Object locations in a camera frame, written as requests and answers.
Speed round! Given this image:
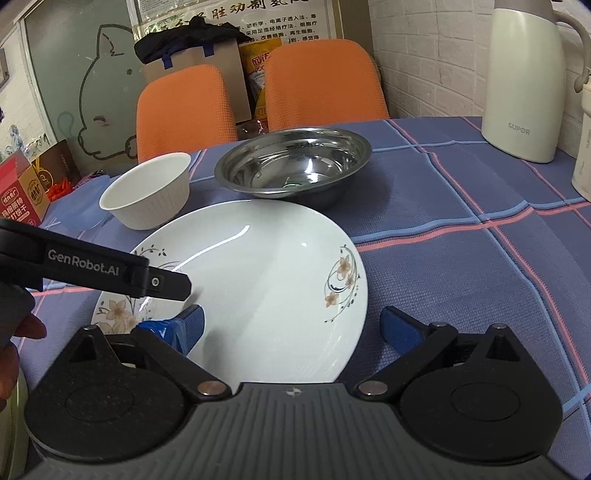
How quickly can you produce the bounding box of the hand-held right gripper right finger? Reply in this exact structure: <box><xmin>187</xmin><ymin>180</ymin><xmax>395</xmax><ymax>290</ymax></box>
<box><xmin>353</xmin><ymin>305</ymin><xmax>532</xmax><ymax>398</ymax></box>

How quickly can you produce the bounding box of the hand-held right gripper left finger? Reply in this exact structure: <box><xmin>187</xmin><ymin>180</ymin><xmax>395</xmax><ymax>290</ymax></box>
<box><xmin>58</xmin><ymin>305</ymin><xmax>232</xmax><ymax>401</ymax></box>

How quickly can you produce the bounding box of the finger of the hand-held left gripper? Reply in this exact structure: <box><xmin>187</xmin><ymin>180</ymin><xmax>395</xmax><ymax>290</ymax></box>
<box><xmin>124</xmin><ymin>267</ymin><xmax>192</xmax><ymax>301</ymax></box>

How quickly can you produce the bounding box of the white floral plate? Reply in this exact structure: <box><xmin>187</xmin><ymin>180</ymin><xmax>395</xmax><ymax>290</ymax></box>
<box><xmin>91</xmin><ymin>199</ymin><xmax>369</xmax><ymax>385</ymax></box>

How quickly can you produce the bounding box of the person's left hand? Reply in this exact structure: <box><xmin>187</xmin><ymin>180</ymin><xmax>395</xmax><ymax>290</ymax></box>
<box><xmin>0</xmin><ymin>315</ymin><xmax>47</xmax><ymax>414</ymax></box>

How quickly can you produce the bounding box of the red printed box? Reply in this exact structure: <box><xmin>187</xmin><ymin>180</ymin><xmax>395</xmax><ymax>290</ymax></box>
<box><xmin>0</xmin><ymin>150</ymin><xmax>51</xmax><ymax>227</ymax></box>

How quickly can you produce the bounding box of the white ribbed bowl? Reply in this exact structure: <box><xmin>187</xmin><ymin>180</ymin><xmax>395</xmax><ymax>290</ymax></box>
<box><xmin>99</xmin><ymin>153</ymin><xmax>192</xmax><ymax>230</ymax></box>

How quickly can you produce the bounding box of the brown cardboard box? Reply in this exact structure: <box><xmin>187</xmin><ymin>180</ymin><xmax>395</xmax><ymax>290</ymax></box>
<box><xmin>30</xmin><ymin>140</ymin><xmax>86</xmax><ymax>195</ymax></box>

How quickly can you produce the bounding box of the blue plaid tablecloth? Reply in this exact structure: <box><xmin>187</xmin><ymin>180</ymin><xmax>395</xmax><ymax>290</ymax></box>
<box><xmin>18</xmin><ymin>115</ymin><xmax>591</xmax><ymax>462</ymax></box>

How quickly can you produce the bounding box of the orange chair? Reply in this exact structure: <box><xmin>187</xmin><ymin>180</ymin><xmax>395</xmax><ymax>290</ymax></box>
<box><xmin>137</xmin><ymin>65</ymin><xmax>238</xmax><ymax>163</ymax></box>
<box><xmin>264</xmin><ymin>39</ymin><xmax>390</xmax><ymax>133</ymax></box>

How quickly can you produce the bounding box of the stainless steel bowl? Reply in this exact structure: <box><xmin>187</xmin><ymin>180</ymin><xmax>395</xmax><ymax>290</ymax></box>
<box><xmin>215</xmin><ymin>128</ymin><xmax>373</xmax><ymax>209</ymax></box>

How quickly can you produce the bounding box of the frosted glass panel cat drawing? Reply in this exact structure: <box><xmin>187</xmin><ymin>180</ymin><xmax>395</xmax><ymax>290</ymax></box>
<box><xmin>23</xmin><ymin>0</ymin><xmax>148</xmax><ymax>158</ymax></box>

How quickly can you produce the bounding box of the yellow printed bag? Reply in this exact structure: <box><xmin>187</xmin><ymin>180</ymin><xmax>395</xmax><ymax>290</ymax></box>
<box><xmin>240</xmin><ymin>38</ymin><xmax>283</xmax><ymax>132</ymax></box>

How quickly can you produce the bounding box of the black cloth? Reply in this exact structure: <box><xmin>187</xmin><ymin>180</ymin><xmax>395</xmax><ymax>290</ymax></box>
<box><xmin>134</xmin><ymin>23</ymin><xmax>247</xmax><ymax>65</ymax></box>

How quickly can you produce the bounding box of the white kettle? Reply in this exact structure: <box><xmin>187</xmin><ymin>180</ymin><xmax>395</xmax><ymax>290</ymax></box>
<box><xmin>571</xmin><ymin>69</ymin><xmax>591</xmax><ymax>201</ymax></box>

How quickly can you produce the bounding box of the white thermos jug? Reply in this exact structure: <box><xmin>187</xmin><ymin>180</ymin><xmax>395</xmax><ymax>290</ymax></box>
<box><xmin>481</xmin><ymin>0</ymin><xmax>587</xmax><ymax>164</ymax></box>

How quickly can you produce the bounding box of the wall poster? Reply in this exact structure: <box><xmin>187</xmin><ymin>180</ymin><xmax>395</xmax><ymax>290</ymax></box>
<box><xmin>131</xmin><ymin>0</ymin><xmax>345</xmax><ymax>44</ymax></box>

